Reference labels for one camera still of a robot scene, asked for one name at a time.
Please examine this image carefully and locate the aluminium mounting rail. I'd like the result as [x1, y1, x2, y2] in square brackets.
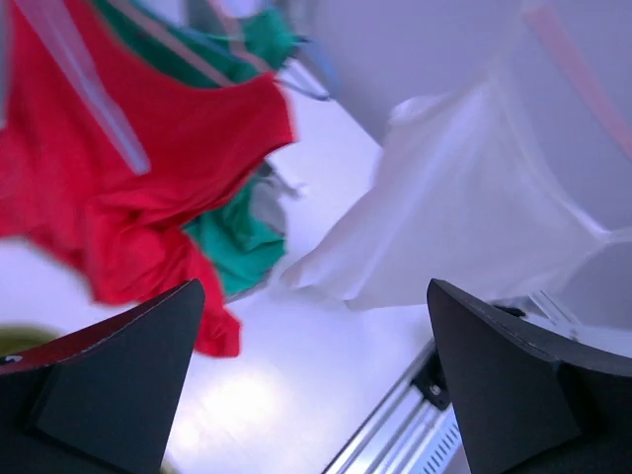
[323, 290, 579, 474]

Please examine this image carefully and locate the pink hanger with red top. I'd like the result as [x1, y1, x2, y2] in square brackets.
[16, 0, 150, 175]

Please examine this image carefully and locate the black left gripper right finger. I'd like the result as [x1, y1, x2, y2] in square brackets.
[427, 279, 631, 473]

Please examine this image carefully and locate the red tank top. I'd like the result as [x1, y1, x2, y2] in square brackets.
[0, 0, 297, 359]

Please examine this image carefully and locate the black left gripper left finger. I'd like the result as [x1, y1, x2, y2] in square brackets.
[1, 279, 204, 473]

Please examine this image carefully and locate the green tank top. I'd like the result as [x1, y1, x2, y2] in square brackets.
[94, 1, 293, 298]

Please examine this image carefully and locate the grey tank top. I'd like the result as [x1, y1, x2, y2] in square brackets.
[250, 162, 307, 237]

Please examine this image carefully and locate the blue hanger with grey top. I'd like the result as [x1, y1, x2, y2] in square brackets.
[276, 37, 340, 102]

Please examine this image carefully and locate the olive green plastic basket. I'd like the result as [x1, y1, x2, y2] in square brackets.
[0, 324, 59, 356]

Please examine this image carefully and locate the white slotted cable duct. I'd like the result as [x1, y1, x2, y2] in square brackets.
[412, 418, 462, 474]

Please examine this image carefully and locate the pink wire hanger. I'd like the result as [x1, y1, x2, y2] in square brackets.
[522, 1, 631, 160]

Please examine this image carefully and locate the white tank top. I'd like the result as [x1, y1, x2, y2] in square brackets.
[282, 73, 631, 311]

